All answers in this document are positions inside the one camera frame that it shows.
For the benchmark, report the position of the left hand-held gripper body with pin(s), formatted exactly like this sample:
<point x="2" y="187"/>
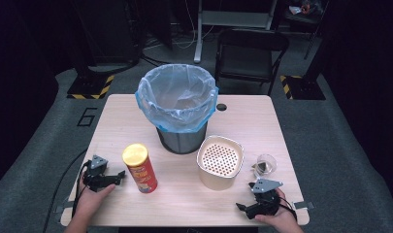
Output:
<point x="95" y="179"/>

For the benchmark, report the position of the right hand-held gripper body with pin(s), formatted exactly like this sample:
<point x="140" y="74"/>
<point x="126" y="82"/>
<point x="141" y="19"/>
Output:
<point x="267" y="202"/>

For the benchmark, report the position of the red chip can yellow lid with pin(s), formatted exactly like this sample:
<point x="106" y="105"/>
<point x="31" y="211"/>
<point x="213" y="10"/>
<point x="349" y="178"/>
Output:
<point x="142" y="173"/>

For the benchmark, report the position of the dark tea bag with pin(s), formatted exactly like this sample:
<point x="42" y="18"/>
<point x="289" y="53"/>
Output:
<point x="260" y="167"/>

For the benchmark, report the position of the clear glass cup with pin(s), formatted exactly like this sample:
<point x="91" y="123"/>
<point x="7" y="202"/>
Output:
<point x="267" y="163"/>

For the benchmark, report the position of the beige perforated container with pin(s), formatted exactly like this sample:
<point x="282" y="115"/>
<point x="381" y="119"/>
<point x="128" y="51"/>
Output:
<point x="219" y="163"/>

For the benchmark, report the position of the black mesh trash bin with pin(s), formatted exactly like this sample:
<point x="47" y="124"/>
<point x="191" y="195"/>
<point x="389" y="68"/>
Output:
<point x="181" y="142"/>

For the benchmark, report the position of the blue plastic bin liner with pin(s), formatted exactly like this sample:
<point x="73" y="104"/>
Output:
<point x="176" y="97"/>

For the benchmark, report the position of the person's right hand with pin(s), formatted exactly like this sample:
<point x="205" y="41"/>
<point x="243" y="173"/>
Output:
<point x="283" y="216"/>

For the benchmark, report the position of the person's left hand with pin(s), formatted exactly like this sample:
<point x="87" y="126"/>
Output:
<point x="87" y="200"/>

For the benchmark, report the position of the grey tape strip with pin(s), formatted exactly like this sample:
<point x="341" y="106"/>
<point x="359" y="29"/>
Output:
<point x="63" y="208"/>
<point x="303" y="205"/>

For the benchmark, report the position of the yellow black striped base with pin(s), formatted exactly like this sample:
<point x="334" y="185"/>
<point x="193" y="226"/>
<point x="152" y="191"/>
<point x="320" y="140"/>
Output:
<point x="90" y="87"/>
<point x="301" y="88"/>

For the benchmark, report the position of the black cabinet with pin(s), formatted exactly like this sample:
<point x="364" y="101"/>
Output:
<point x="106" y="32"/>

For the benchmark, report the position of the black folding chair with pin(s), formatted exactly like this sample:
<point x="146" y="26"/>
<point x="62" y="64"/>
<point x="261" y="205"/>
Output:
<point x="249" y="58"/>

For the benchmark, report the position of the dark side table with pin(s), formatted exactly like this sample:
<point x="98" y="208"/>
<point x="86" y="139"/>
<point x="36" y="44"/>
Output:
<point x="302" y="16"/>

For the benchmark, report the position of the white desk frame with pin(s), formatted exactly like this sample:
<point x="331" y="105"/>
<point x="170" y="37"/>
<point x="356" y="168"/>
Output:
<point x="231" y="18"/>

